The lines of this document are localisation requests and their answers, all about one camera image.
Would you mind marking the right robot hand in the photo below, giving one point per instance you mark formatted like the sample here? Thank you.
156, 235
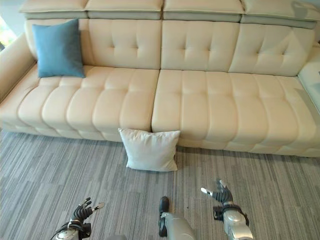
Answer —
221, 192

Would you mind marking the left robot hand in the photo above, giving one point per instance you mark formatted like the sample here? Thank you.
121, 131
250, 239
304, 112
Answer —
82, 211

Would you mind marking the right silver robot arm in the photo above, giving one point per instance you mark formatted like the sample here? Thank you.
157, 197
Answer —
232, 221

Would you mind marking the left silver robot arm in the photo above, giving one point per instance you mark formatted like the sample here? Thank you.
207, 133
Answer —
68, 231

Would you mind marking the cream leather sofa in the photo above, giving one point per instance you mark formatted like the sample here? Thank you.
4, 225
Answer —
200, 105

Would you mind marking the dark robot foot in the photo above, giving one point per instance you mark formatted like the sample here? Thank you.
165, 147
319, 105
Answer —
164, 204

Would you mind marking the white square cushion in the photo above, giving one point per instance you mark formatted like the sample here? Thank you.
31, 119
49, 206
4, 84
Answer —
150, 151

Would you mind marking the blue square cushion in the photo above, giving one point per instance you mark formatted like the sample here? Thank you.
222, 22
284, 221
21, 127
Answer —
58, 48

